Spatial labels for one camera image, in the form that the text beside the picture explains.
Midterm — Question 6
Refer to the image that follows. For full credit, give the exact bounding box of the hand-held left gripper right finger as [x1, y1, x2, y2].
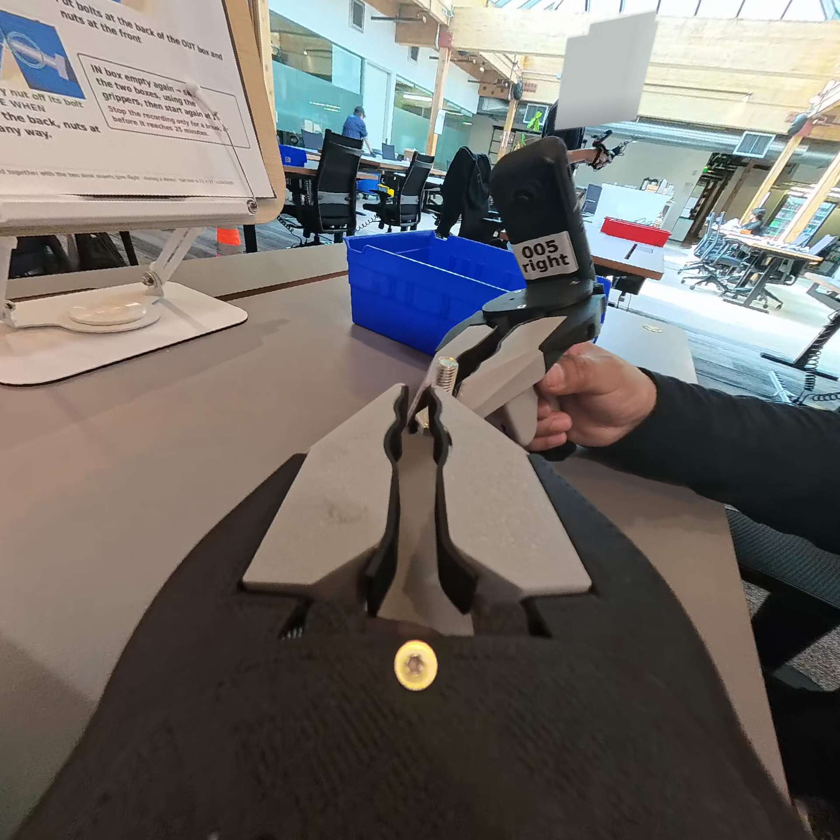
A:
[423, 386, 593, 616]

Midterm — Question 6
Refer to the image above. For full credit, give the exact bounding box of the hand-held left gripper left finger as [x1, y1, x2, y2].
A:
[241, 382, 409, 618]

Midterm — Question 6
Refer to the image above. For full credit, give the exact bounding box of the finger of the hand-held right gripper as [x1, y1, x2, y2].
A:
[448, 325, 500, 398]
[459, 316, 569, 421]

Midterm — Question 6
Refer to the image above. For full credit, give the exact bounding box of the silver threaded bolt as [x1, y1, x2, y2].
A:
[408, 356, 460, 435]

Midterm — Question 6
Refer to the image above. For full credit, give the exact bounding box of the blue plastic bin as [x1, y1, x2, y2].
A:
[344, 230, 611, 358]

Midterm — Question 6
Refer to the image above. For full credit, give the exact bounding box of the person's right forearm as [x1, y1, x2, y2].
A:
[577, 371, 840, 555]

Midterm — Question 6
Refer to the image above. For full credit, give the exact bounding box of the person's right hand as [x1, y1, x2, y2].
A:
[528, 343, 658, 454]

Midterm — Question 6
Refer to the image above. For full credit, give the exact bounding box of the black jacket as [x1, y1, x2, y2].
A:
[436, 146, 506, 244]

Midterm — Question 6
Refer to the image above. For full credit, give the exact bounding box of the red plastic bin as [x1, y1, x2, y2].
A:
[600, 217, 672, 249]

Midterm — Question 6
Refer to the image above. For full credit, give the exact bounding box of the black office chair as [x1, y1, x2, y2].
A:
[289, 129, 364, 247]
[364, 152, 435, 234]

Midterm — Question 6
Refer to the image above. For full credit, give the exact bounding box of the long wooden desk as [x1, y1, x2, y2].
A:
[283, 150, 447, 181]

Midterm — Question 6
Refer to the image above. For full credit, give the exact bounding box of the row of office chairs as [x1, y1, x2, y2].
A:
[679, 210, 828, 309]

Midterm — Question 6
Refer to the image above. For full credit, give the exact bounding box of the black mesh chair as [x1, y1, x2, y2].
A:
[725, 508, 840, 697]

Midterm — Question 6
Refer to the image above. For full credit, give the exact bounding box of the printed instruction sheet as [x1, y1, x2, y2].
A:
[0, 0, 277, 201]

